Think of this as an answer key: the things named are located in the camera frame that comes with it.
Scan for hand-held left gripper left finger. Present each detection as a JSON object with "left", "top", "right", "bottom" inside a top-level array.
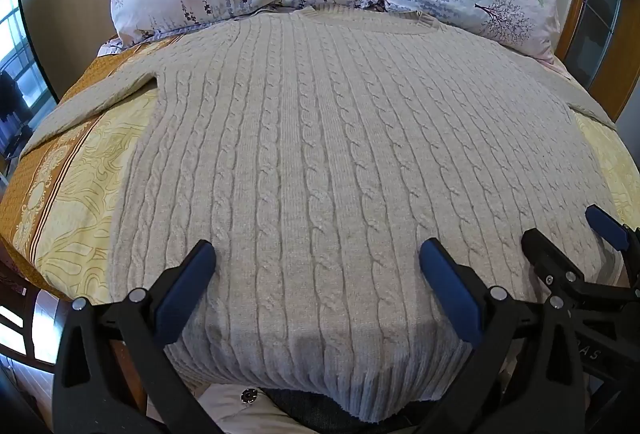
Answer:
[{"left": 52, "top": 239, "right": 226, "bottom": 434}]

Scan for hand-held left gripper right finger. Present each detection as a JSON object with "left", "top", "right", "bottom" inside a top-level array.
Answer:
[{"left": 419, "top": 237, "right": 586, "bottom": 434}]

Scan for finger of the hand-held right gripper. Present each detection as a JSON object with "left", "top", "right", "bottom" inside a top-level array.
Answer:
[
  {"left": 585, "top": 205, "right": 640, "bottom": 265},
  {"left": 521, "top": 228, "right": 608, "bottom": 301}
]

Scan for beige cable-knit sweater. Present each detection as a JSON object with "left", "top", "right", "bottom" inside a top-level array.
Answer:
[{"left": 22, "top": 6, "right": 626, "bottom": 420}]

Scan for person's white snap-button garment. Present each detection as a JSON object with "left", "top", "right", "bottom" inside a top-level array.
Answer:
[{"left": 192, "top": 383, "right": 301, "bottom": 434}]

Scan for yellow patterned bedsheet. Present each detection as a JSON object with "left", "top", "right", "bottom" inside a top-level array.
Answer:
[{"left": 0, "top": 34, "right": 640, "bottom": 310}]

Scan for person's dark pants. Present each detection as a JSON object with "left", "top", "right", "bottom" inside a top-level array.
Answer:
[{"left": 260, "top": 388, "right": 426, "bottom": 434}]

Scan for wooden cabinet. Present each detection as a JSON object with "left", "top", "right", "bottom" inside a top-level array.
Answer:
[{"left": 554, "top": 0, "right": 640, "bottom": 125}]

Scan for window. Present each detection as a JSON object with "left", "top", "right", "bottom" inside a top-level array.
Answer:
[{"left": 0, "top": 0, "right": 57, "bottom": 177}]

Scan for wooden bed frame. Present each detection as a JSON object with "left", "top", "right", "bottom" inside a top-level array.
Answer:
[{"left": 0, "top": 246, "right": 148, "bottom": 420}]

